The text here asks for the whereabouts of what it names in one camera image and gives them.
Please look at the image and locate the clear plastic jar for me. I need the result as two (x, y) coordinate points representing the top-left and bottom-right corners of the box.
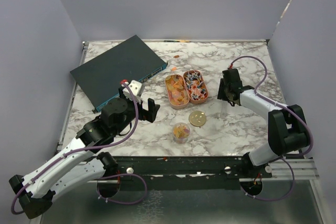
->
(172, 123), (191, 144)

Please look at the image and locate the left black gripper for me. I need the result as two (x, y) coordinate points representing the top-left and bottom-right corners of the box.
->
(113, 87), (160, 136)

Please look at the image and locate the gold jar lid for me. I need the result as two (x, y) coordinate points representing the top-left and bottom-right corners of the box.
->
(188, 111), (206, 127)

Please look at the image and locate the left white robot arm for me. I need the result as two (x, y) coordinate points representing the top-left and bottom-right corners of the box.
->
(9, 97), (160, 219)

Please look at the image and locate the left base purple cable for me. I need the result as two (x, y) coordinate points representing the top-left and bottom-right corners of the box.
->
(97, 172), (148, 205)

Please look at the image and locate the pink tray of popsicle candies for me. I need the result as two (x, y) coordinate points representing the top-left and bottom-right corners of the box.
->
(164, 74), (190, 110)

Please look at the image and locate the dark blue network switch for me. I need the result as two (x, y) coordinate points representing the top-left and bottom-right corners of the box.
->
(70, 35), (167, 113)

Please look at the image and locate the pink tray of lollipops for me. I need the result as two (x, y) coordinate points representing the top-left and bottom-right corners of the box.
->
(183, 70), (208, 104)

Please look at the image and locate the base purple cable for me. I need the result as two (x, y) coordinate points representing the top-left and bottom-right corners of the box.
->
(240, 157), (295, 201)
(97, 172), (148, 205)

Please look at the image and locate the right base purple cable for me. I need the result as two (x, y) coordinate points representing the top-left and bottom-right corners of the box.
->
(240, 157), (295, 201)

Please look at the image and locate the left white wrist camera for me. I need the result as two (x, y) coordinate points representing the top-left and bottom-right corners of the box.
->
(121, 80), (144, 103)

